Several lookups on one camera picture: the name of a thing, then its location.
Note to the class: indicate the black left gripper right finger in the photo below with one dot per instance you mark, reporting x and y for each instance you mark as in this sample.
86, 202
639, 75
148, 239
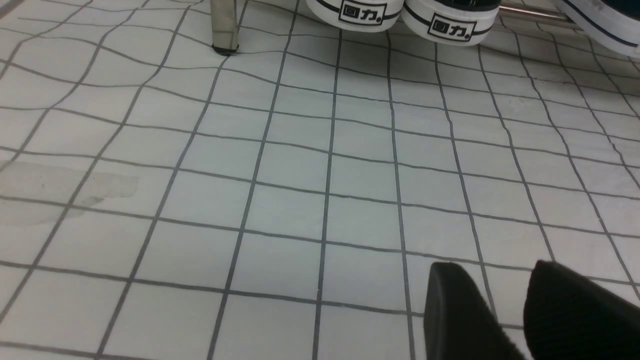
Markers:
569, 317

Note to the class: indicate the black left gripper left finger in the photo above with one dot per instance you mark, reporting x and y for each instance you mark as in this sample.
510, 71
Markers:
457, 322

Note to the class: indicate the navy slip-on shoe left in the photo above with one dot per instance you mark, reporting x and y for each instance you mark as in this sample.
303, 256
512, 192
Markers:
615, 24

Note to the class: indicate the white grid tablecloth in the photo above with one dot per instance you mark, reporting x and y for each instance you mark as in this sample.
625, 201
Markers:
160, 201

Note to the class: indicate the black canvas sneaker white laces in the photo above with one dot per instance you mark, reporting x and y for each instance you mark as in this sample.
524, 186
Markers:
462, 23

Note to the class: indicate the black canvas sneaker far left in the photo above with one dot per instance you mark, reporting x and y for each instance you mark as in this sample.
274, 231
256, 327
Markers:
365, 16

